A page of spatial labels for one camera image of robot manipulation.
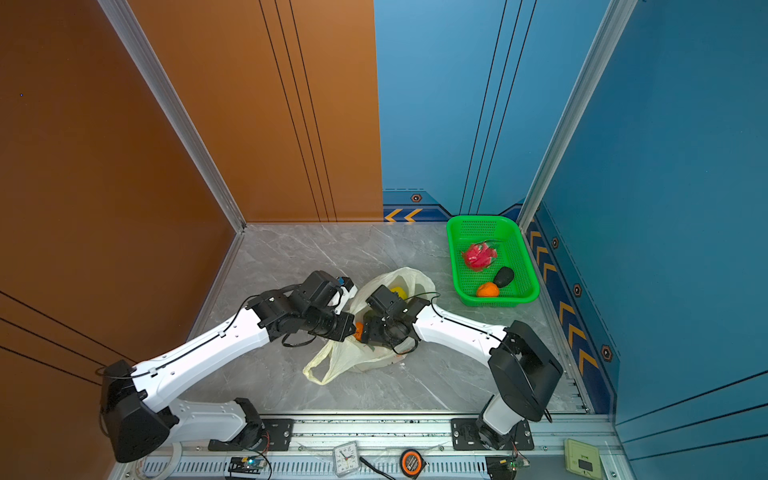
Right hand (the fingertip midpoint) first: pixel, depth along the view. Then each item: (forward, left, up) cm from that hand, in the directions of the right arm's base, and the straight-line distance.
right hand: (369, 341), depth 82 cm
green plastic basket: (+35, -49, -3) cm, 60 cm away
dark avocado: (+24, -44, -3) cm, 50 cm away
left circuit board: (-27, +27, -7) cm, 39 cm away
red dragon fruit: (+29, -36, +2) cm, 46 cm away
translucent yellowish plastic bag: (-8, +3, +11) cm, 13 cm away
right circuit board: (-27, -33, -8) cm, 44 cm away
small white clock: (-26, +5, -6) cm, 27 cm away
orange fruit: (+18, -37, -1) cm, 41 cm away
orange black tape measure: (-27, -11, -4) cm, 29 cm away
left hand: (-1, +2, +10) cm, 10 cm away
